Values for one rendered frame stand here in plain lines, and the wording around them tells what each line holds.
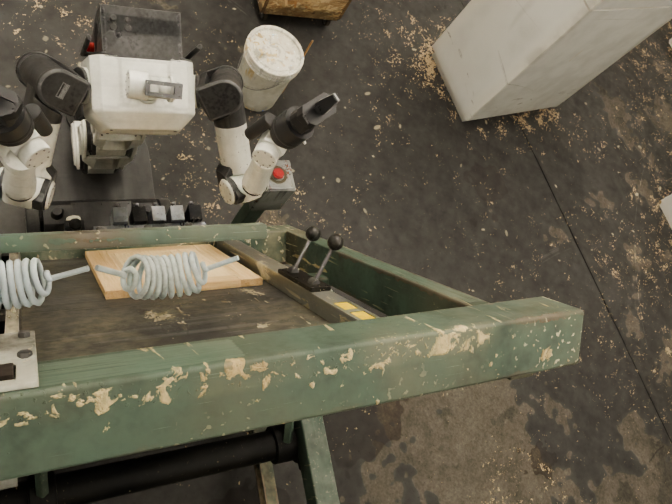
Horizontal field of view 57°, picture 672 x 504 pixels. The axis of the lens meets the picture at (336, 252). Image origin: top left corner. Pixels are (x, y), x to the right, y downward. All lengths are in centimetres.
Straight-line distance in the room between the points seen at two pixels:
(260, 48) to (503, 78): 144
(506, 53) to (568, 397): 198
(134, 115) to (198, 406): 102
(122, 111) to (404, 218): 214
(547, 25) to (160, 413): 310
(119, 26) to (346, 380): 114
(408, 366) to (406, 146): 288
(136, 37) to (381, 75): 242
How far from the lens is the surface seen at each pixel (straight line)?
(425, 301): 139
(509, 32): 374
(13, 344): 90
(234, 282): 153
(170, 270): 87
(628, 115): 528
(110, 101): 166
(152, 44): 170
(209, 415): 81
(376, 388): 90
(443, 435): 326
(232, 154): 178
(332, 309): 125
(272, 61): 316
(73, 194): 281
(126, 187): 284
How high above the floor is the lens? 271
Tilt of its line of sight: 58 degrees down
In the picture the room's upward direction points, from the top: 50 degrees clockwise
